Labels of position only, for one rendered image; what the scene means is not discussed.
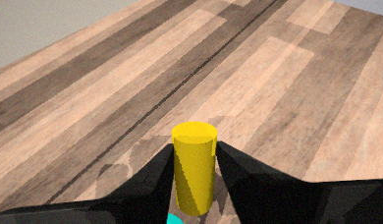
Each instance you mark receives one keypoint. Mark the cyan circle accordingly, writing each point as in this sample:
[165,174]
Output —
[172,219]

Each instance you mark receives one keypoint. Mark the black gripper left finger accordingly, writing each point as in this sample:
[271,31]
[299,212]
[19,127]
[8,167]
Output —
[143,199]

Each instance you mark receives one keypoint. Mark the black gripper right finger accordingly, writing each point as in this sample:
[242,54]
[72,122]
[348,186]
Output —
[262,194]

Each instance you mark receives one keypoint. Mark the yellow cylinder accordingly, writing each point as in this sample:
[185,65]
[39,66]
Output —
[194,166]

